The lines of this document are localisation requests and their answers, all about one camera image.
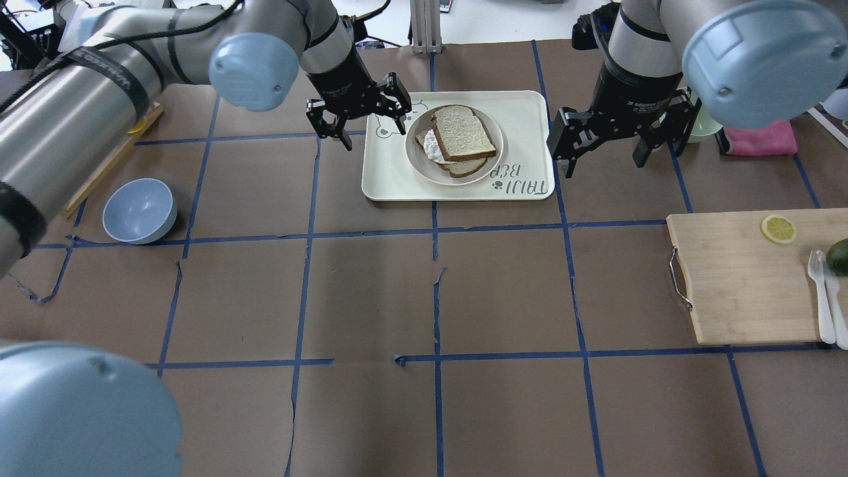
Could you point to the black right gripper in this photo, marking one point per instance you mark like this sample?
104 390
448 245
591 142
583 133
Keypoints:
628 99

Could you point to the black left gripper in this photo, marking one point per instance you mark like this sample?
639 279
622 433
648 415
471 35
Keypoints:
342 82

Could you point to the cream round plate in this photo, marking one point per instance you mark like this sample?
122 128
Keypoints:
435 174

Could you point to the white bread slice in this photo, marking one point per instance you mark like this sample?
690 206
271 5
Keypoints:
460 134

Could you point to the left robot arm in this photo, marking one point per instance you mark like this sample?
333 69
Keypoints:
74 410

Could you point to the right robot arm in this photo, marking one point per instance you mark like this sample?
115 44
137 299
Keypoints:
746 63

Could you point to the bread slice under egg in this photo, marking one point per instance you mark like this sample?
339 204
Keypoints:
460 168

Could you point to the fried egg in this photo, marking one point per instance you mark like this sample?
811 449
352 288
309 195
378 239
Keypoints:
430 146

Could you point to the green bowl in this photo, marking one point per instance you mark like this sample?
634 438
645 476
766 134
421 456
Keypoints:
704 127

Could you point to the pink cloth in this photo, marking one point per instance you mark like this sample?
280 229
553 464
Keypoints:
776 139

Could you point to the lemon slice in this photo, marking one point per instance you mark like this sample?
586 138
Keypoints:
779 229

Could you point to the wooden cutting board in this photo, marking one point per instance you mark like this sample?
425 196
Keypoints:
743 288

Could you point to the wooden dish rack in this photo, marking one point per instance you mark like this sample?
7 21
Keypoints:
109 163

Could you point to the yellow cup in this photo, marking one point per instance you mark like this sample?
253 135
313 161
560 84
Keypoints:
139 127

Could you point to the white plastic fork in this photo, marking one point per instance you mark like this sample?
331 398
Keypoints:
826 329

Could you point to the light blue bowl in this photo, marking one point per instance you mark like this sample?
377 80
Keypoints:
139 212

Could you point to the avocado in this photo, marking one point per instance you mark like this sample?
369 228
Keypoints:
836 258

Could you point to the white plastic knife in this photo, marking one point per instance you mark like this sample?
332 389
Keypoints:
832 287

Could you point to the aluminium frame post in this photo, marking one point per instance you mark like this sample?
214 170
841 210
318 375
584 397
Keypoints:
426 27

